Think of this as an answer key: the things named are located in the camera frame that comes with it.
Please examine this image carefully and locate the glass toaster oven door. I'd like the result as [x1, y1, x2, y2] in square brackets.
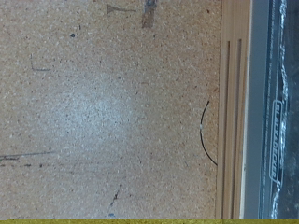
[243, 0, 299, 220]

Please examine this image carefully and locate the wooden box under oven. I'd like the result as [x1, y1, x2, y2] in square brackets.
[214, 0, 253, 220]

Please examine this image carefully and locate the thin black wire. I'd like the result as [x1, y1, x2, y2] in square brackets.
[198, 100, 219, 167]

